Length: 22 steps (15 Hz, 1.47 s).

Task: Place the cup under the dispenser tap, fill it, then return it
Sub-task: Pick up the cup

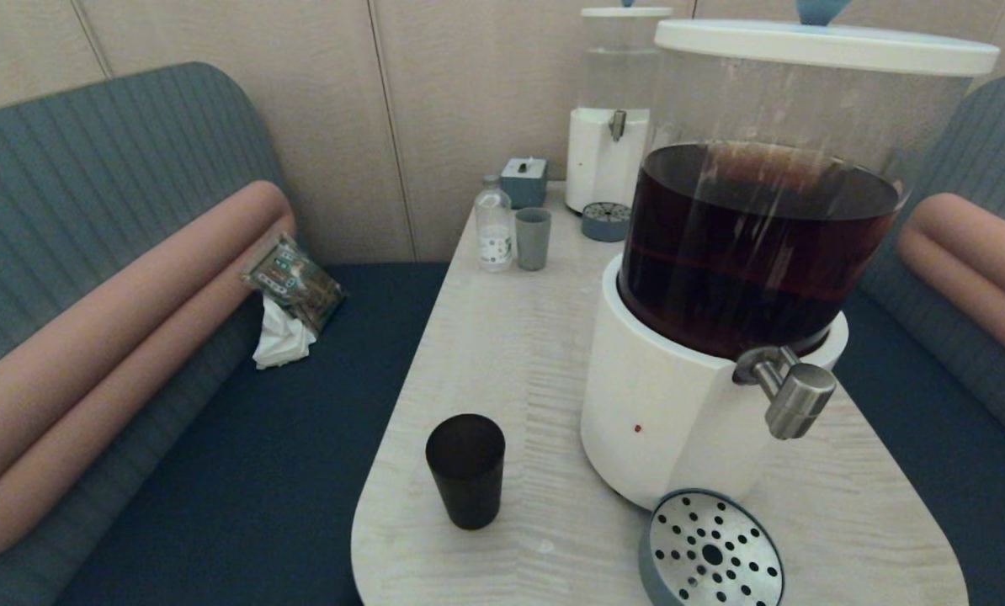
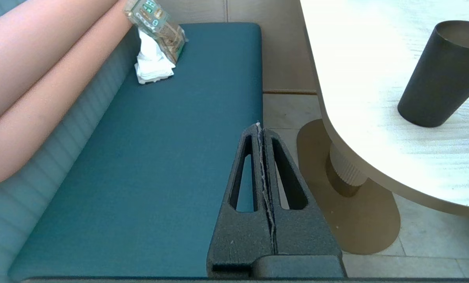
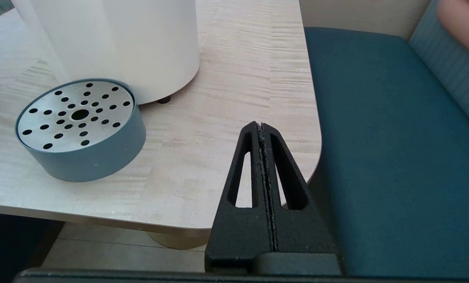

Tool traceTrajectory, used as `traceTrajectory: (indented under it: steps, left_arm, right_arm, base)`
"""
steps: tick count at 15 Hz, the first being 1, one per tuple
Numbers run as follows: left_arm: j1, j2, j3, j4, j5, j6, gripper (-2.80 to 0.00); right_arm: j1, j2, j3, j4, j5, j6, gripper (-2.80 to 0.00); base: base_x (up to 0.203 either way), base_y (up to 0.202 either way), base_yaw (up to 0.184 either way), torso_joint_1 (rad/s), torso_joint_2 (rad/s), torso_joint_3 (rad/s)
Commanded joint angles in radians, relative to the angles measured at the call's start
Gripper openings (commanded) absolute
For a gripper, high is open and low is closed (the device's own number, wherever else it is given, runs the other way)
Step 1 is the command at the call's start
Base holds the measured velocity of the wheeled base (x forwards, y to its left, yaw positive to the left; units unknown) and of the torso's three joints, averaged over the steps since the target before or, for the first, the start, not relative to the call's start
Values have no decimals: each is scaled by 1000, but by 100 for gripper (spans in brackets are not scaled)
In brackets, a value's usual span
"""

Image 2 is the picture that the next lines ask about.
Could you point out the dark grey tapered cup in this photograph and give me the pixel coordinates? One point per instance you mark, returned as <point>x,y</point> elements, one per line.
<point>438,78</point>

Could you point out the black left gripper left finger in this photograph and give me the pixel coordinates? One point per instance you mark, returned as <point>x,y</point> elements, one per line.
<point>238,236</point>

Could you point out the teal upholstered bench sofa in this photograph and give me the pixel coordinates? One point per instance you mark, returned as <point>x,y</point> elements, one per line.
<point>160,157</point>

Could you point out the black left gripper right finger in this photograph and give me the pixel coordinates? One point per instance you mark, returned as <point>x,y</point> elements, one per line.
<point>305,232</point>

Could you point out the pink cylindrical bolster cushion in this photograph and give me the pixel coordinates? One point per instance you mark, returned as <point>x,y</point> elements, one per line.
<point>30,125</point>
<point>22,51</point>

